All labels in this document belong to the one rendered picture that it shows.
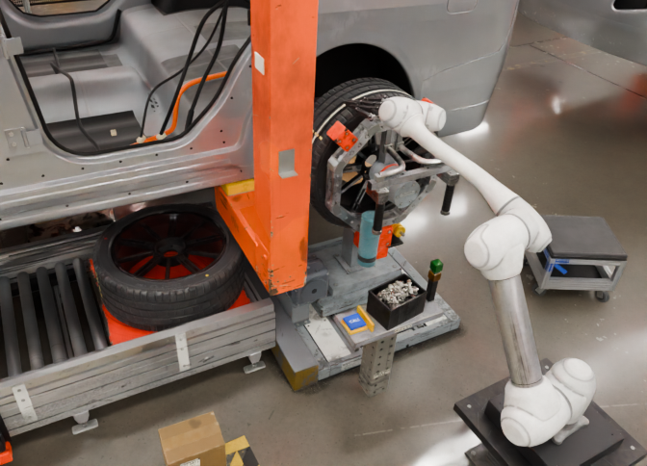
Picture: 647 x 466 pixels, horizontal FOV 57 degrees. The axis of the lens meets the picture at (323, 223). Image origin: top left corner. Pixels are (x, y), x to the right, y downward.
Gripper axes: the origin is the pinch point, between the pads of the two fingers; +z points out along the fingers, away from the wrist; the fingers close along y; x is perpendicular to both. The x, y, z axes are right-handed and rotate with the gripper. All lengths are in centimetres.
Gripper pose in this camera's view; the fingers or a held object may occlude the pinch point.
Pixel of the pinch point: (352, 103)
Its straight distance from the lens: 245.1
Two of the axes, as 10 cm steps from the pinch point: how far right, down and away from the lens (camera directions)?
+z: -7.6, -2.6, 5.9
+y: 5.6, -7.4, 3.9
